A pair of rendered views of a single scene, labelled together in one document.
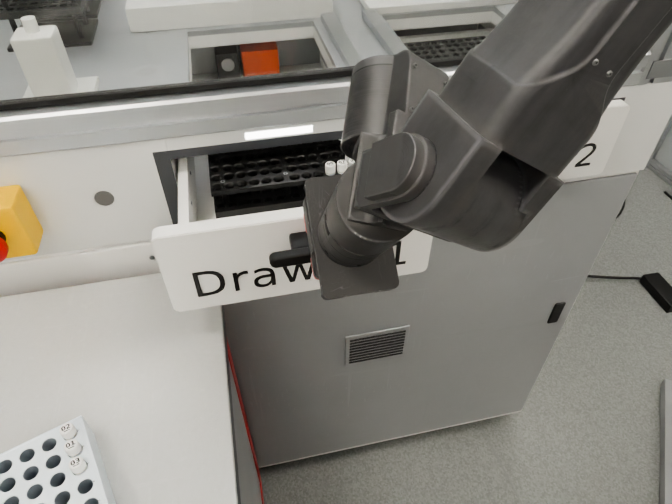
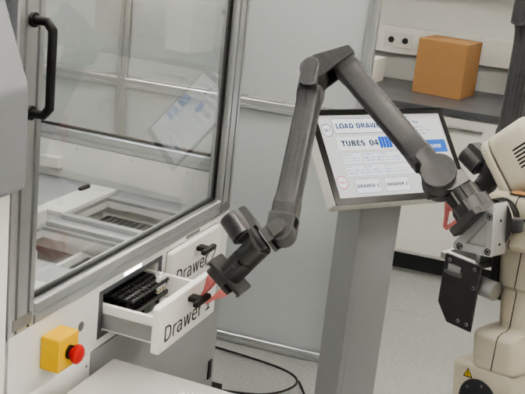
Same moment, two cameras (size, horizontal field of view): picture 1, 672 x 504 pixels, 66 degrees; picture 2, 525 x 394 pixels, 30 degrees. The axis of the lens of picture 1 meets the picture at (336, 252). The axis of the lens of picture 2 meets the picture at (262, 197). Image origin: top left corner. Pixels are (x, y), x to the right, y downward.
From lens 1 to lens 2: 1.94 m
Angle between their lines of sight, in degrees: 55
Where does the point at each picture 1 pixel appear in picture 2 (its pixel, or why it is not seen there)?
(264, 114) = (131, 260)
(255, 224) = (181, 294)
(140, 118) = (101, 273)
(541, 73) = (296, 198)
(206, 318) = (146, 371)
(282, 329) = not seen: outside the picture
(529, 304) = (200, 364)
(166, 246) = (162, 312)
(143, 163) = (95, 299)
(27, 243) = not seen: hidden behind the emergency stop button
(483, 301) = (185, 367)
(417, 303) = not seen: hidden behind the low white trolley
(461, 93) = (280, 208)
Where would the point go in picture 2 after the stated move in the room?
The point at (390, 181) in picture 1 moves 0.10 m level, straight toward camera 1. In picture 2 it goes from (280, 229) to (316, 242)
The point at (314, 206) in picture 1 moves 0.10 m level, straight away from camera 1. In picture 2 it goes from (218, 267) to (181, 256)
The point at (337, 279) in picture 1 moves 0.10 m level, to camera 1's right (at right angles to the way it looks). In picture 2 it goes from (238, 288) to (264, 277)
